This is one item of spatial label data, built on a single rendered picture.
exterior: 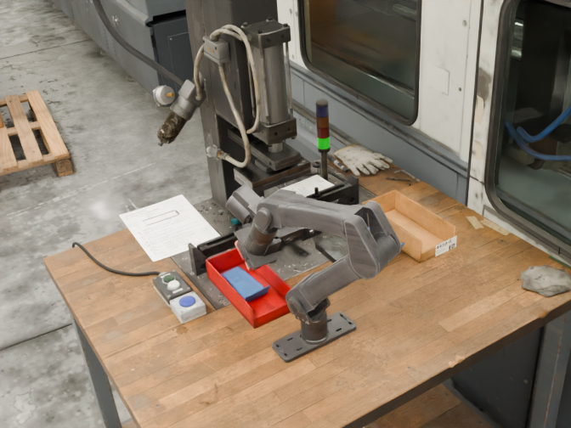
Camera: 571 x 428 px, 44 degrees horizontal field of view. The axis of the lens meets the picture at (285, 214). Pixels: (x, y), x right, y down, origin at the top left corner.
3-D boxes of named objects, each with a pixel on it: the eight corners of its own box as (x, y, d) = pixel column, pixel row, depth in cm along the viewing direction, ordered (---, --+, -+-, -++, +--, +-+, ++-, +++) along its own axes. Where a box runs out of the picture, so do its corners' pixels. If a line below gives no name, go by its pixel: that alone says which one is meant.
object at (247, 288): (247, 306, 177) (246, 296, 175) (216, 278, 188) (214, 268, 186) (271, 295, 180) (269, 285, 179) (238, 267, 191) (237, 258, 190)
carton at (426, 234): (420, 266, 188) (421, 241, 184) (362, 225, 207) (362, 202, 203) (455, 249, 194) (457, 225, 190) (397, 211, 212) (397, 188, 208)
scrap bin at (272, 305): (254, 329, 170) (251, 309, 167) (207, 278, 189) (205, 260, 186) (296, 310, 175) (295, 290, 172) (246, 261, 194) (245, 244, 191)
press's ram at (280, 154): (256, 205, 184) (245, 99, 169) (211, 168, 204) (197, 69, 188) (313, 184, 192) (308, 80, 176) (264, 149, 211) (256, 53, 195)
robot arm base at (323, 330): (268, 320, 161) (284, 337, 155) (340, 287, 169) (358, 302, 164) (270, 346, 165) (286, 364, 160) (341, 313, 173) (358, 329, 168)
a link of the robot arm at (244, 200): (216, 214, 160) (231, 182, 151) (241, 198, 165) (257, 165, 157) (252, 250, 158) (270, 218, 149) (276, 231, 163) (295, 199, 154)
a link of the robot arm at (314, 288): (280, 295, 161) (366, 243, 137) (298, 280, 166) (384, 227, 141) (297, 318, 161) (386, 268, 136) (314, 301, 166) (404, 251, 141)
